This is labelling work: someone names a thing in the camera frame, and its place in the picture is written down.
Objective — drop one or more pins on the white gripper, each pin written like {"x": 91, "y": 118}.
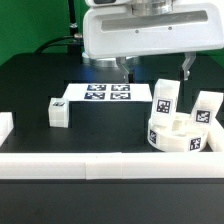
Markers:
{"x": 122, "y": 29}

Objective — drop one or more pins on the white round stool seat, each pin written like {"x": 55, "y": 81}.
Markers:
{"x": 179, "y": 138}

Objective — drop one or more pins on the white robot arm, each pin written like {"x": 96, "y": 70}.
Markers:
{"x": 110, "y": 61}

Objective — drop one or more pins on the white sheet with markers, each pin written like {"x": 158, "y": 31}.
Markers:
{"x": 108, "y": 92}

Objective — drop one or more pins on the white right fence bar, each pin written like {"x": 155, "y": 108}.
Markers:
{"x": 215, "y": 137}

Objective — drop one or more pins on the white fence bar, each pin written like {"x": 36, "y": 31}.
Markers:
{"x": 215, "y": 137}
{"x": 89, "y": 166}
{"x": 6, "y": 125}

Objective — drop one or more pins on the white front fence bar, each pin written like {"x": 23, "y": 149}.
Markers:
{"x": 89, "y": 166}

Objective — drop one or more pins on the white left fence bar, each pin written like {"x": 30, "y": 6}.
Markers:
{"x": 6, "y": 125}

